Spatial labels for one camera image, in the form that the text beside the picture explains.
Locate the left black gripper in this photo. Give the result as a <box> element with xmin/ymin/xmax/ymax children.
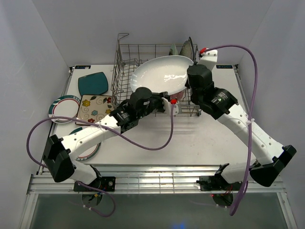
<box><xmin>138</xmin><ymin>92</ymin><xmax>171</xmax><ymax>119</ymax></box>

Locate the white oval platter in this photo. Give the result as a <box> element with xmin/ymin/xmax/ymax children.
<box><xmin>130</xmin><ymin>55</ymin><xmax>193</xmax><ymax>95</ymax></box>

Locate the speckled beige round plate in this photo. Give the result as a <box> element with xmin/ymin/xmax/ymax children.
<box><xmin>179</xmin><ymin>40</ymin><xmax>191</xmax><ymax>59</ymax></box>

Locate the mint green flower plate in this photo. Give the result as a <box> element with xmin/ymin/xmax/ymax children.
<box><xmin>169</xmin><ymin>43</ymin><xmax>178</xmax><ymax>55</ymax></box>

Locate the black square floral plate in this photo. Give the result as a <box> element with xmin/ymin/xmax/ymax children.
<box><xmin>188</xmin><ymin>37</ymin><xmax>196</xmax><ymax>62</ymax></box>

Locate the pink dotted scalloped plate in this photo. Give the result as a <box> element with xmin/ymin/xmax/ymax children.
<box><xmin>170</xmin><ymin>90</ymin><xmax>184</xmax><ymax>101</ymax></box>

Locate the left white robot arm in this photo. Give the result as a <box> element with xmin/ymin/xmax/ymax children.
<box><xmin>42</xmin><ymin>87</ymin><xmax>170</xmax><ymax>191</ymax></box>

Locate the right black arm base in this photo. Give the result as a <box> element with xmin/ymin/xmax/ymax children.
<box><xmin>196</xmin><ymin>176</ymin><xmax>242</xmax><ymax>191</ymax></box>

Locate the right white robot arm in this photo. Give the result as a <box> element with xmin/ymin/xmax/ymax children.
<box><xmin>187</xmin><ymin>64</ymin><xmax>296</xmax><ymax>189</ymax></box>

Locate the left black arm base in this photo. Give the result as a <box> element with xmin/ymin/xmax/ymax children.
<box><xmin>73</xmin><ymin>177</ymin><xmax>116</xmax><ymax>192</ymax></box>

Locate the right logo sticker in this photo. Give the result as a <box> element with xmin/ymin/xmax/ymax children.
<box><xmin>216</xmin><ymin>64</ymin><xmax>233</xmax><ymax>69</ymax></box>

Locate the logo sticker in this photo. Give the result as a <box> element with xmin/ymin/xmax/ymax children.
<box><xmin>74</xmin><ymin>65</ymin><xmax>91</xmax><ymax>70</ymax></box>
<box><xmin>216</xmin><ymin>64</ymin><xmax>233</xmax><ymax>69</ymax></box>

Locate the teal square plate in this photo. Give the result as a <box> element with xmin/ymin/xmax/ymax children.
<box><xmin>78</xmin><ymin>72</ymin><xmax>109</xmax><ymax>96</ymax></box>

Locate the cream square flower plate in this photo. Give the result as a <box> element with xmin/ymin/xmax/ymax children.
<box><xmin>76</xmin><ymin>94</ymin><xmax>114</xmax><ymax>123</ymax></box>

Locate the round plate red teal rim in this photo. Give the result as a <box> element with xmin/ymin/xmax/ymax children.
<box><xmin>70</xmin><ymin>126</ymin><xmax>101</xmax><ymax>161</ymax></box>

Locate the left logo sticker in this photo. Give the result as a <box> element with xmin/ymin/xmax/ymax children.
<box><xmin>74</xmin><ymin>65</ymin><xmax>91</xmax><ymax>70</ymax></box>

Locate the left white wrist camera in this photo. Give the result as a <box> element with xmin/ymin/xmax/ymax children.
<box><xmin>162</xmin><ymin>97</ymin><xmax>182</xmax><ymax>116</ymax></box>

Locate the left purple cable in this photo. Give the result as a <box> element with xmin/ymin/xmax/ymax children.
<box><xmin>26</xmin><ymin>102</ymin><xmax>176</xmax><ymax>217</ymax></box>

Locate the grey wire dish rack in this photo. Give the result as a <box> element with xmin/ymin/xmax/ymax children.
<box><xmin>111</xmin><ymin>33</ymin><xmax>201</xmax><ymax>117</ymax></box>

